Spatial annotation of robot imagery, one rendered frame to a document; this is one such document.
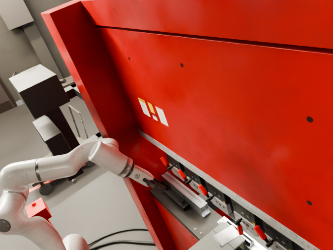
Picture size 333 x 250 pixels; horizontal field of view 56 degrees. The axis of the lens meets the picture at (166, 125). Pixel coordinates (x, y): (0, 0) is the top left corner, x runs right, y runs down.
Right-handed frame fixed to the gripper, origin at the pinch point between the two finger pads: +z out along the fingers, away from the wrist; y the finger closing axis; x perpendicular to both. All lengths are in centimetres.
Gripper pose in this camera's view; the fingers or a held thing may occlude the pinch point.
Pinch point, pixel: (158, 185)
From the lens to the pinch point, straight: 134.6
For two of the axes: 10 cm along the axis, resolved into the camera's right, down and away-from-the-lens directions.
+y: -3.6, -1.5, 9.2
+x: -5.2, 8.5, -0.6
